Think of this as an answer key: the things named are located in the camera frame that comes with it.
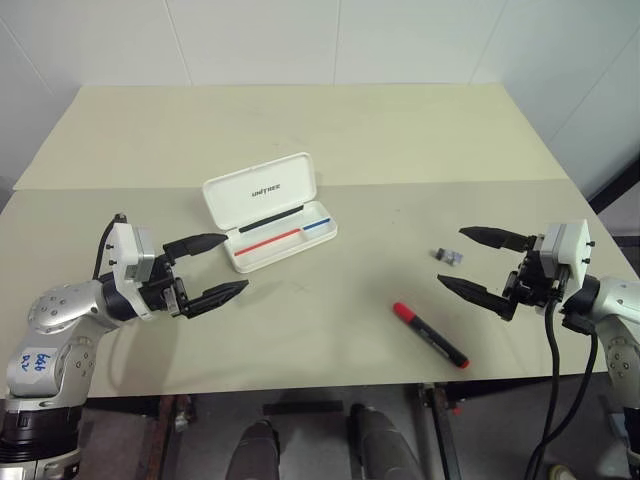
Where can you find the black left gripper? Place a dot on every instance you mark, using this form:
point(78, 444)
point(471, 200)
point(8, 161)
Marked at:
point(159, 292)

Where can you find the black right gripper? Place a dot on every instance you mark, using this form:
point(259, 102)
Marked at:
point(532, 285)

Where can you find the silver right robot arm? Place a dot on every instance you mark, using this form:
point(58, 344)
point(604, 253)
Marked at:
point(617, 305)

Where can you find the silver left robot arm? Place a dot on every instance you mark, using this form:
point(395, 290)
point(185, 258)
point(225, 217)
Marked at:
point(50, 310)

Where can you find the white open pencil case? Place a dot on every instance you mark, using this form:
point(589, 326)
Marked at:
point(280, 172)

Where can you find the red black marker pen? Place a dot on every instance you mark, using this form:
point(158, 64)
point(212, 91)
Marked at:
point(430, 336)

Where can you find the red tipped clamp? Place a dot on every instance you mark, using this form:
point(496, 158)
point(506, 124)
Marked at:
point(455, 410)

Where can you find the grey metal table leg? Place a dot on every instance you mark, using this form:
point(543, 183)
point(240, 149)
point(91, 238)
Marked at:
point(427, 425)

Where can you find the rusty metal table leg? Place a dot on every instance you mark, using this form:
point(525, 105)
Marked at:
point(160, 440)

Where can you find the narrow dark rounded shape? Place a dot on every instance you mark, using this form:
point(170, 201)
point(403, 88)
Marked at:
point(257, 450)

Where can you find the wide dark rounded shape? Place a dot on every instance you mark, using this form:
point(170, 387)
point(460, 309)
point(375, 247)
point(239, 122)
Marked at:
point(385, 445)

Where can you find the white rounded floor object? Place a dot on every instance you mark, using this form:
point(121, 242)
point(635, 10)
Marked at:
point(562, 472)

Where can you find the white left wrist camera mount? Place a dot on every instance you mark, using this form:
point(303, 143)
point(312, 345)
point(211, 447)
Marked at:
point(122, 245)

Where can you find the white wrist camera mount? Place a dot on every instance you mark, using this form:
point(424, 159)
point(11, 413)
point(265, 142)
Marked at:
point(122, 245)
point(575, 250)

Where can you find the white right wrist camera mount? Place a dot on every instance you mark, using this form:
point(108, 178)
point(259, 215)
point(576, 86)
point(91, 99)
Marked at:
point(575, 250)

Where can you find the black slanted post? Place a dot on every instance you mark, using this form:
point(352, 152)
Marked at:
point(617, 192)

